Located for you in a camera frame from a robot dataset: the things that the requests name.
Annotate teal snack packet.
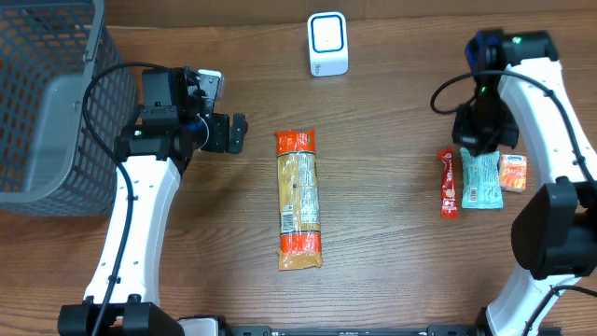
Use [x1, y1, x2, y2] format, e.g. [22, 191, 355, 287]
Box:
[460, 147, 504, 210]

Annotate orange tissue pack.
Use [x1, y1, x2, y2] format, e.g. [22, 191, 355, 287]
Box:
[499, 154, 527, 192]

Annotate red stick sachet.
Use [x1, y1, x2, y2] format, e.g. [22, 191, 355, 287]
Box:
[437, 148, 458, 218]

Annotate red spaghetti pasta package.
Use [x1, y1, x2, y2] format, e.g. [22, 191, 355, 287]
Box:
[275, 130, 323, 271]

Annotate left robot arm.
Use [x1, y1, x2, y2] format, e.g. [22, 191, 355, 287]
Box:
[58, 63, 248, 335]

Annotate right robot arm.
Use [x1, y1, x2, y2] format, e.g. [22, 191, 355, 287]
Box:
[452, 29, 596, 335]

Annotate white barcode scanner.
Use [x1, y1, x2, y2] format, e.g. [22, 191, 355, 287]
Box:
[307, 11, 349, 77]

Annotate grey plastic mesh basket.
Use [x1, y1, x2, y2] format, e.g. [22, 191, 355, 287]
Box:
[1, 0, 137, 216]

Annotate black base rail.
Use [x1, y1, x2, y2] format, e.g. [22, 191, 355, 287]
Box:
[219, 325, 478, 336]

